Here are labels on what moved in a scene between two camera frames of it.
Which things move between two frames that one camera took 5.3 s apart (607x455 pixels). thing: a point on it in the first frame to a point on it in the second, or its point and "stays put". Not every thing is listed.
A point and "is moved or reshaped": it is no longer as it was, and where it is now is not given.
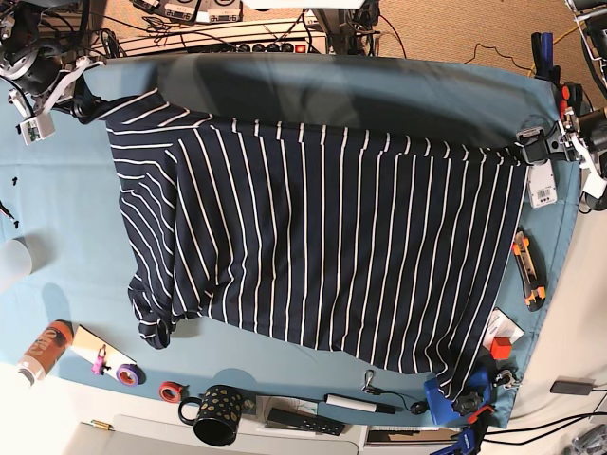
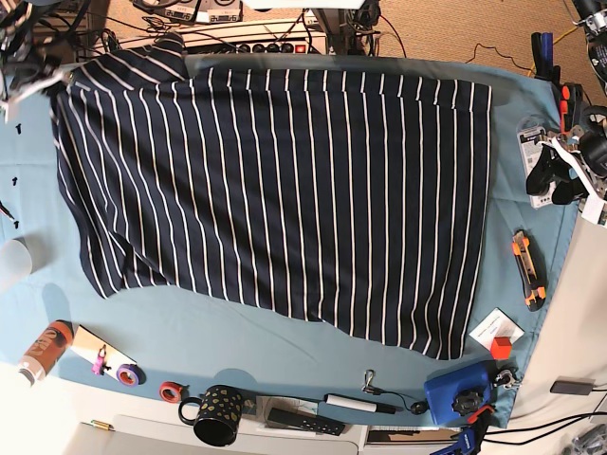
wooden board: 89,345 stays put
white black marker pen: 358,404 stays put
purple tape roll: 131,374 stays put
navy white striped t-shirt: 390,250 is moved or reshaped
